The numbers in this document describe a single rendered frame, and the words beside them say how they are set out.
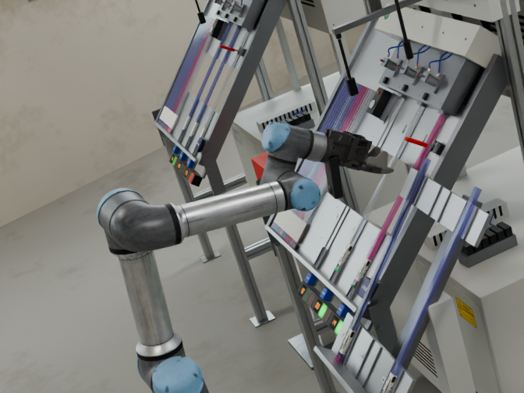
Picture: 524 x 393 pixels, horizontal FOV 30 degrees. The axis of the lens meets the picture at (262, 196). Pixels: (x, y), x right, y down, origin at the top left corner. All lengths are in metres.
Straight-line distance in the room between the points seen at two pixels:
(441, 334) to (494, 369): 0.53
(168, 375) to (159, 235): 0.36
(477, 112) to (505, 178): 0.78
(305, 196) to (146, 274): 0.42
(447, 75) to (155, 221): 0.80
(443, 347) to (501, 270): 0.51
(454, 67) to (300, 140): 0.41
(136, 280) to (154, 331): 0.14
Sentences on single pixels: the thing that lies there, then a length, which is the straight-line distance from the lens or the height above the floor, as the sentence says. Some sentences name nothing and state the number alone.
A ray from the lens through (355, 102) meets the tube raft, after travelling 2.85.
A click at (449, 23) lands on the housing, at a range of 2.50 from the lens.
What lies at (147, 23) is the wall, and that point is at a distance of 6.20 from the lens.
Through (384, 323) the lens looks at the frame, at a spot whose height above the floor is 0.70.
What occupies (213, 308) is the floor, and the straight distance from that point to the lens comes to 4.21.
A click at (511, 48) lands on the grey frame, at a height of 1.23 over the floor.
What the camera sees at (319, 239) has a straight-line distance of 2.74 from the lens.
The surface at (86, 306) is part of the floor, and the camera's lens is 4.64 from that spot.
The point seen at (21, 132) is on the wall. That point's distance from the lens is 5.97.
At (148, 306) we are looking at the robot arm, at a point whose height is 0.91.
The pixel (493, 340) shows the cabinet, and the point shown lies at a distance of 2.66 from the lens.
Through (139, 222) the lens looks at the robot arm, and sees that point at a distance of 2.19.
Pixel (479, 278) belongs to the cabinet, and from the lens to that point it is 2.66.
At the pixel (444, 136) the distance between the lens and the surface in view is 2.45.
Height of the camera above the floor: 1.98
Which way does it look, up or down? 23 degrees down
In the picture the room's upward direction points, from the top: 18 degrees counter-clockwise
